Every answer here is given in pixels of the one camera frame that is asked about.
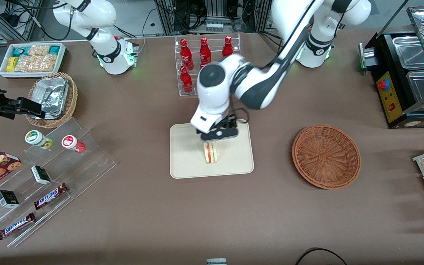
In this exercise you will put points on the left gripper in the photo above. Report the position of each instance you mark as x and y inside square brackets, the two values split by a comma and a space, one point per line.
[228, 120]

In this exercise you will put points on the sandwich with red filling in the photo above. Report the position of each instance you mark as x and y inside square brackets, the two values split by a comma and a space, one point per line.
[211, 152]

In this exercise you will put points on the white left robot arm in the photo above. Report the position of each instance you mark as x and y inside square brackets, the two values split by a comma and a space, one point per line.
[260, 84]

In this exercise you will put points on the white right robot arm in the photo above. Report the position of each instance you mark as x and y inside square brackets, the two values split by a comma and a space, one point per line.
[110, 55]

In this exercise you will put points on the aluminium foil tray stack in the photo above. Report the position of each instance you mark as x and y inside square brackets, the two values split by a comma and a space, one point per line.
[52, 95]

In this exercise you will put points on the cream plastic tray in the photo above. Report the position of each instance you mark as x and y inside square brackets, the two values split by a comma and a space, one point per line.
[190, 162]

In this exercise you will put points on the light wicker basket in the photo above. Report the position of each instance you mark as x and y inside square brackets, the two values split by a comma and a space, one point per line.
[73, 95]

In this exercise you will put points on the brown wicker basket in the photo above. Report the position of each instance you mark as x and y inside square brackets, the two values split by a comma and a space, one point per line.
[326, 156]

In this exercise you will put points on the green lid sunflower cup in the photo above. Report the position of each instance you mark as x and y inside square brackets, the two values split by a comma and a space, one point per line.
[35, 137]

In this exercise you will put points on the white rectangular snack container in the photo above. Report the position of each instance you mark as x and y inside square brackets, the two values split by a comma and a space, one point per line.
[4, 71]

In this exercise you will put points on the yellow snack packet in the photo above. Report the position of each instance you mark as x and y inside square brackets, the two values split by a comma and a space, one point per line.
[11, 64]

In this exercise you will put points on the clear bag of peanuts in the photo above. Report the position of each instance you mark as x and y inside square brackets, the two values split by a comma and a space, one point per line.
[39, 50]
[35, 63]

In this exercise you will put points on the teal snack packet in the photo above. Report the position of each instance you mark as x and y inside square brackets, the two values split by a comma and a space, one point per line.
[54, 49]
[20, 51]

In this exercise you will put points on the red lid yogurt cup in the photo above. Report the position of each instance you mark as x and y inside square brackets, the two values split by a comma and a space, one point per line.
[70, 142]

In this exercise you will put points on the small black carton box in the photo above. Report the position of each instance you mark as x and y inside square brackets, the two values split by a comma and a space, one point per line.
[41, 175]

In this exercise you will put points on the clear acrylic stepped display stand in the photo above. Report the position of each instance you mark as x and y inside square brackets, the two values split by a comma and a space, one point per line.
[87, 162]

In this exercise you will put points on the clear acrylic bottle rack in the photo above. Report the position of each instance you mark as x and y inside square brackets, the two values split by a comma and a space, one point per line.
[234, 44]

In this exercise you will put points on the black Face carton box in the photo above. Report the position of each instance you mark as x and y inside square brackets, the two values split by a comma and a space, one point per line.
[7, 199]

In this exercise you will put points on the Snickers chocolate bar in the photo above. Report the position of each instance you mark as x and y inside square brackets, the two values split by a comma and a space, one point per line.
[51, 196]
[16, 226]

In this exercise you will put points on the white power strip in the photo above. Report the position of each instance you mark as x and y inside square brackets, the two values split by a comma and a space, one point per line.
[214, 26]

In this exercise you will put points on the grey object at table edge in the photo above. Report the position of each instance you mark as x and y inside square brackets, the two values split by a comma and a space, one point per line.
[216, 261]

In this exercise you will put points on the black food warmer appliance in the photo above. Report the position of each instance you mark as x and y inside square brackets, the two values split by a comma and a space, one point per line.
[390, 99]

